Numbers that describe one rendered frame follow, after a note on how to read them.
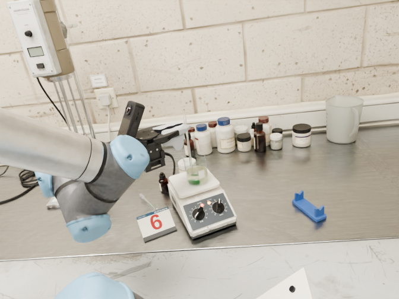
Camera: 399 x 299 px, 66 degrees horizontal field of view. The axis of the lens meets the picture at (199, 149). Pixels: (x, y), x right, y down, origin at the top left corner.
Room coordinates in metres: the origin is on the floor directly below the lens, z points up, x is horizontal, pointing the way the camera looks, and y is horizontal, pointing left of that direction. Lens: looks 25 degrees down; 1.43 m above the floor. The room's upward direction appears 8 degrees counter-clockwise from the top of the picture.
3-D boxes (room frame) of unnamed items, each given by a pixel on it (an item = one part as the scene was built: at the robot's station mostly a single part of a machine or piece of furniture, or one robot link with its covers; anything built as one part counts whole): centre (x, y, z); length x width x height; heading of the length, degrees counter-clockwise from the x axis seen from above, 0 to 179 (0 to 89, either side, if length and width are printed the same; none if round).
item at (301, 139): (1.05, -0.39, 0.94); 0.07 x 0.07 x 0.07
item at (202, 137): (1.10, -0.02, 0.96); 0.06 x 0.06 x 0.11
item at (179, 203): (0.72, 0.02, 0.94); 0.22 x 0.13 x 0.08; 17
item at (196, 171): (0.74, 0.02, 1.03); 0.07 x 0.06 x 0.08; 69
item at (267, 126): (1.10, -0.26, 0.95); 0.06 x 0.06 x 0.11
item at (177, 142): (0.70, 0.05, 1.14); 0.09 x 0.03 x 0.06; 119
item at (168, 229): (0.66, 0.14, 0.92); 0.09 x 0.06 x 0.04; 110
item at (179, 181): (0.75, 0.03, 0.98); 0.12 x 0.12 x 0.01; 17
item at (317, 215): (0.66, -0.27, 0.92); 0.10 x 0.03 x 0.04; 18
